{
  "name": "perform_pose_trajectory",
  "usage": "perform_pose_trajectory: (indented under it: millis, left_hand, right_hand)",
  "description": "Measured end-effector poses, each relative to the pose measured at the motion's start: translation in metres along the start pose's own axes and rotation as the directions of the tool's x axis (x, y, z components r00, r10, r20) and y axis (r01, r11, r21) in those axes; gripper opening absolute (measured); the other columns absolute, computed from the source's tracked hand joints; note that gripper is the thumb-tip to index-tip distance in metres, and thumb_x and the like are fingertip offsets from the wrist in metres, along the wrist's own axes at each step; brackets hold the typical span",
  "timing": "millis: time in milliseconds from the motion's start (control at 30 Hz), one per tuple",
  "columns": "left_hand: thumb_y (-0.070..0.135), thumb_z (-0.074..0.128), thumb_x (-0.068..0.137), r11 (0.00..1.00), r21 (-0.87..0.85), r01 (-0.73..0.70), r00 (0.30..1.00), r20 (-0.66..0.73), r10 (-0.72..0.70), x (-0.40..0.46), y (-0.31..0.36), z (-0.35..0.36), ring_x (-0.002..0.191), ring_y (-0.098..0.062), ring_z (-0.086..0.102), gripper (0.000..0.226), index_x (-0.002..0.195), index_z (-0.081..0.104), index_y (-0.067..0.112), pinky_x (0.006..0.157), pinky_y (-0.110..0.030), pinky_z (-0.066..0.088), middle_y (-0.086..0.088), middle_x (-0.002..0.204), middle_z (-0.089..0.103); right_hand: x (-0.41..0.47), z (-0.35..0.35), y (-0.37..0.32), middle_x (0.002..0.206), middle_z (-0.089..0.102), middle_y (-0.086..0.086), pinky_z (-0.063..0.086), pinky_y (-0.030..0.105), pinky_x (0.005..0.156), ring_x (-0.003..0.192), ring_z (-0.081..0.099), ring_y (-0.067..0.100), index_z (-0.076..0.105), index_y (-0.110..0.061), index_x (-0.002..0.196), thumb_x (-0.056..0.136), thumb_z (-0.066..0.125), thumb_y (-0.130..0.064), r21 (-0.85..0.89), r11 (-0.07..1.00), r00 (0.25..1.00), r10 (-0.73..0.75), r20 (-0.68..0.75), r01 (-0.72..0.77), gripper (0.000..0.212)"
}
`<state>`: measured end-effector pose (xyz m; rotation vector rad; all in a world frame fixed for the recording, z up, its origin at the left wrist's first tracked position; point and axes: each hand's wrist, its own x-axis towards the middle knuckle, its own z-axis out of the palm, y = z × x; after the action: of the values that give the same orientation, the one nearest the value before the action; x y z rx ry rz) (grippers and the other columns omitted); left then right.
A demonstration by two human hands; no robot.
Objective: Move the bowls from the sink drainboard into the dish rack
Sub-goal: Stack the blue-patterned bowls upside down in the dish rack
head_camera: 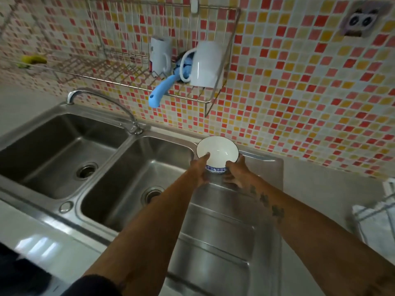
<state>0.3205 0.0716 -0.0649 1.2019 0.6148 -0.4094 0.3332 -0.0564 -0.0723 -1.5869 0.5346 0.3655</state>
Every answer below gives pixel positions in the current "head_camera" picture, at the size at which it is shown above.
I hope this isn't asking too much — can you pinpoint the person's left hand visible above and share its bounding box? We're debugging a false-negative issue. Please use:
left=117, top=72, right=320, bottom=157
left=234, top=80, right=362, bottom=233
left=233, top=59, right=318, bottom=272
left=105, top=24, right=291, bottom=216
left=190, top=152, right=212, bottom=187

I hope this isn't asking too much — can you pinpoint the person's right hand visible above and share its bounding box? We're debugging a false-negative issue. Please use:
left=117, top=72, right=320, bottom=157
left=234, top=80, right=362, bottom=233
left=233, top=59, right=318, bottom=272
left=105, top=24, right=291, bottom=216
left=222, top=154, right=258, bottom=194

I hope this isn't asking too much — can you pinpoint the blue-patterned bowl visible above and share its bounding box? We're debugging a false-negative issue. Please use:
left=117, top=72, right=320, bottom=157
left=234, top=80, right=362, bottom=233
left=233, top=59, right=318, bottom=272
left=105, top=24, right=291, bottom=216
left=196, top=136, right=240, bottom=175

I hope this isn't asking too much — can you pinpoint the white two-tier dish rack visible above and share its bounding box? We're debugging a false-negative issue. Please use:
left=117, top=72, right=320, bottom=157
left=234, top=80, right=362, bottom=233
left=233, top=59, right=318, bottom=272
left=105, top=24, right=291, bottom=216
left=351, top=178, right=395, bottom=256

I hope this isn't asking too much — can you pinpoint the person's left forearm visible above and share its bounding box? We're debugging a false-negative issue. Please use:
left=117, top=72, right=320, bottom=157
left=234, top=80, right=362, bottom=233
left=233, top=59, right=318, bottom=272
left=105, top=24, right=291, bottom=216
left=83, top=178, right=204, bottom=296

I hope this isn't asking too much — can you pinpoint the person's right forearm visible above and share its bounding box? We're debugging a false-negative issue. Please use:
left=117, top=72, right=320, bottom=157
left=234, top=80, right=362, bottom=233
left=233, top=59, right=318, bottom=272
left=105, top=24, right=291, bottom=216
left=244, top=178, right=395, bottom=296

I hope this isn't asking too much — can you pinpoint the large white mug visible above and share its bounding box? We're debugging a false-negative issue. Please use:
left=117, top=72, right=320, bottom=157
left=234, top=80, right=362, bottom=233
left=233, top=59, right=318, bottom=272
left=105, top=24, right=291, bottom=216
left=180, top=41, right=225, bottom=89

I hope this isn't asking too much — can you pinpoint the small white cup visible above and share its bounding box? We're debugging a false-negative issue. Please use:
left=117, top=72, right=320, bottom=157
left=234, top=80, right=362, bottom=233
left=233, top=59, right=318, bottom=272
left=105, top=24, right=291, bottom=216
left=149, top=36, right=172, bottom=76

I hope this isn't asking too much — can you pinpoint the chrome faucet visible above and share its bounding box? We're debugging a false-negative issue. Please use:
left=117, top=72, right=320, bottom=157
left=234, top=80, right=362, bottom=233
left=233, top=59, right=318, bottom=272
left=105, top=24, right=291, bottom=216
left=67, top=89, right=144, bottom=135

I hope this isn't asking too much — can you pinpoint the stainless steel double sink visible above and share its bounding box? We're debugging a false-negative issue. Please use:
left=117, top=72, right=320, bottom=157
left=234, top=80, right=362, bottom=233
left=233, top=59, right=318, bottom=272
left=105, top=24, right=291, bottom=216
left=0, top=103, right=284, bottom=296

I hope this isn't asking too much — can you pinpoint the black sleeve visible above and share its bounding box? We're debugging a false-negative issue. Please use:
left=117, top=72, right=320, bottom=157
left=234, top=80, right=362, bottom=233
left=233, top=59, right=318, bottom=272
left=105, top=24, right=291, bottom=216
left=61, top=274, right=123, bottom=296

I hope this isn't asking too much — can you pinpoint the yellow green scrubber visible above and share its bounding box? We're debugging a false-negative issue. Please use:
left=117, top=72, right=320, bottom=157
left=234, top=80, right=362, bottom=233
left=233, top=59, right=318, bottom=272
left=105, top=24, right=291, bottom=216
left=17, top=54, right=47, bottom=69

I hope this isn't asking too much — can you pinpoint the blue handled brush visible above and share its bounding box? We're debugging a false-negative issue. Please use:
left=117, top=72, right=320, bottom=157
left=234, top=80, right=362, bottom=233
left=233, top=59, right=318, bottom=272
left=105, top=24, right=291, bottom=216
left=148, top=55, right=193, bottom=109

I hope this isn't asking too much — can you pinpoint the metal wire wall shelf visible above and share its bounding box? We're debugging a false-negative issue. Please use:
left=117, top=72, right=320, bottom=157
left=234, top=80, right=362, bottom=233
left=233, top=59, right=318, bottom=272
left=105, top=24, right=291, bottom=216
left=0, top=0, right=242, bottom=118

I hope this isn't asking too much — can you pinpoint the wall power socket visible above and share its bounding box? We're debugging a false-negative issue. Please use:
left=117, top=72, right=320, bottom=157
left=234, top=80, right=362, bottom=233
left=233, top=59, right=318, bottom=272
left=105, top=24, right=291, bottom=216
left=339, top=0, right=393, bottom=38

